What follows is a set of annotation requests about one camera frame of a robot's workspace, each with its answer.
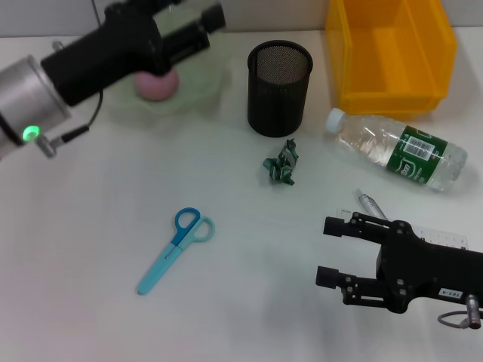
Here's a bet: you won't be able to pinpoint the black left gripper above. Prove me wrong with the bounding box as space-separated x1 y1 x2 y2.
40 0 228 107

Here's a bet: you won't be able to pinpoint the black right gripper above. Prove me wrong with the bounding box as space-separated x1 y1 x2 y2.
315 211 483 314

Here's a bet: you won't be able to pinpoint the pink toy peach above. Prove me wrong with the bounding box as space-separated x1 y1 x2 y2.
134 67 180 102

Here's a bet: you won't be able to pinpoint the clear bottle with green label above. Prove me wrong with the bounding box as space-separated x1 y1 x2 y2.
325 107 469 194

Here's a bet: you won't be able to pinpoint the green plastic wrapper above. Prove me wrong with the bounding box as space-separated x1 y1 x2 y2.
262 138 300 186

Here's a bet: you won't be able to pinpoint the translucent green fruit plate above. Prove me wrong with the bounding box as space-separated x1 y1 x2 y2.
109 33 231 118

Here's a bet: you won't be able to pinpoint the grey retractable pen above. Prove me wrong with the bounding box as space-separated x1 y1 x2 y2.
354 188 389 222

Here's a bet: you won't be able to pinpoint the transparent plastic ruler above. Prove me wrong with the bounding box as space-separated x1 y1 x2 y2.
334 206 471 252

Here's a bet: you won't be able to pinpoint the blue scissors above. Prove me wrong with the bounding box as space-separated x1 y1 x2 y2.
136 206 217 296

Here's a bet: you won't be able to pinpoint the black mesh cylinder cup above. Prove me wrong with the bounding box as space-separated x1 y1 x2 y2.
247 40 314 139

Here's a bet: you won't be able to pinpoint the yellow plastic storage bin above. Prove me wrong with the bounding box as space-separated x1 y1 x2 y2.
325 0 459 121

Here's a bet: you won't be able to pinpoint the right gripper cable with connector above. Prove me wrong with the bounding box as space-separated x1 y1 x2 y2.
437 295 483 330

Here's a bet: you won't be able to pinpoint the gripper cable with connector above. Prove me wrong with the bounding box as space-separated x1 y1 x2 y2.
35 88 105 158
437 295 483 330

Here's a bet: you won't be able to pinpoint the left gripper cable with connector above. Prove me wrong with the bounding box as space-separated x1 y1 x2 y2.
35 88 105 158

